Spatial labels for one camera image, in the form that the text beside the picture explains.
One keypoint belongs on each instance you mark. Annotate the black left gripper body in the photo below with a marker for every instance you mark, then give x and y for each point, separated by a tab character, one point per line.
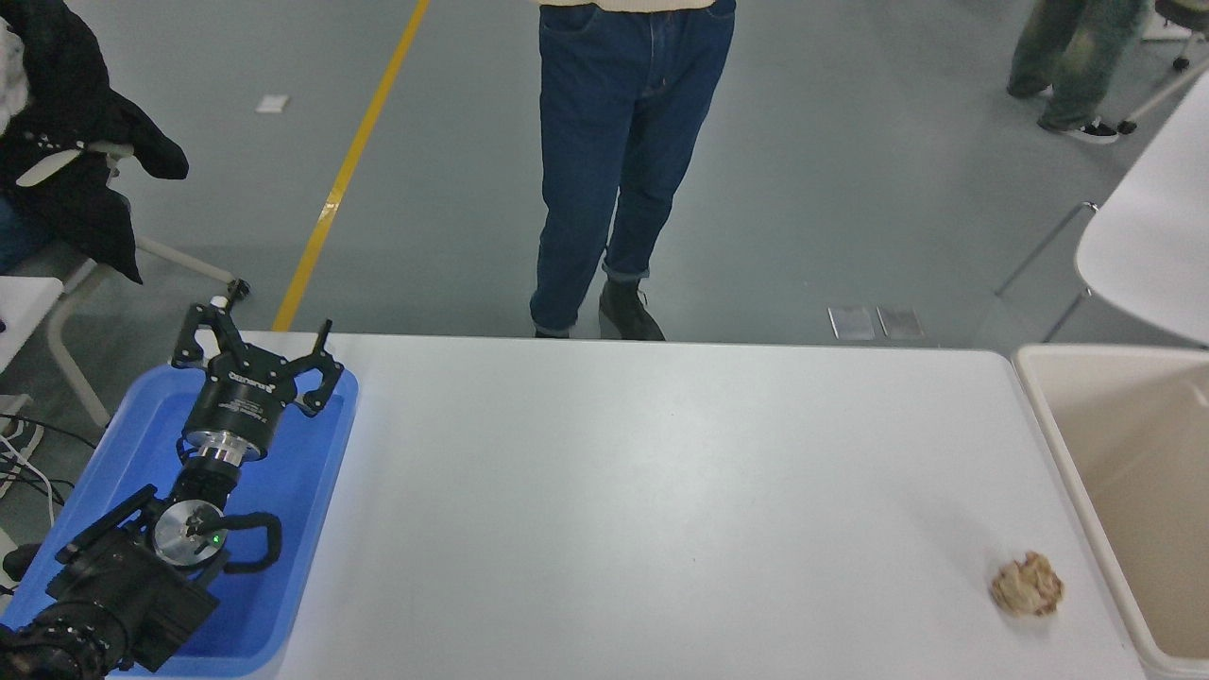
236	401

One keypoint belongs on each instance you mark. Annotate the grey floor plate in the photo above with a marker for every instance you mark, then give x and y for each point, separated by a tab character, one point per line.
852	322
900	322

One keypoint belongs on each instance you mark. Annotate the blue plastic tray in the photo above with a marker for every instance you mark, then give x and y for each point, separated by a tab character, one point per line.
293	491

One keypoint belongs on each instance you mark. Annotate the grey sneaker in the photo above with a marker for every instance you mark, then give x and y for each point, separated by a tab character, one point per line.
21	439

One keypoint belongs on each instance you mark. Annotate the white paper scrap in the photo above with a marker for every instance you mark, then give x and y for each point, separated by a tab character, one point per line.
272	103

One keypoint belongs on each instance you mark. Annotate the seated person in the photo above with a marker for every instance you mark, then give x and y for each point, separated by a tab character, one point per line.
66	142

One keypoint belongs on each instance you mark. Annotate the black shoe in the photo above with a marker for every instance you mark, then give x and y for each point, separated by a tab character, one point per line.
19	560

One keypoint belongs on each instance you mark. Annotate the crumpled tan paper ball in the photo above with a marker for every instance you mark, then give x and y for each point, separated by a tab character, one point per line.
1028	586

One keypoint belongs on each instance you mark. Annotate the large pale bin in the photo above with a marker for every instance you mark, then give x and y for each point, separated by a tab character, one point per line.
1133	472

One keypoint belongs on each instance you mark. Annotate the distant standing person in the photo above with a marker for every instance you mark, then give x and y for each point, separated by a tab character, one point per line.
1077	57

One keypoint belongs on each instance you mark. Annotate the round white table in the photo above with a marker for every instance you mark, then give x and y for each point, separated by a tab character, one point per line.
1152	236

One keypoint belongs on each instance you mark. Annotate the wheeled office chair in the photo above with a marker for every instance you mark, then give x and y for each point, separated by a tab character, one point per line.
1166	94

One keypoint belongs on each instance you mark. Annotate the white frame chair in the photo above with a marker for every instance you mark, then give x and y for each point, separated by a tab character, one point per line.
71	312

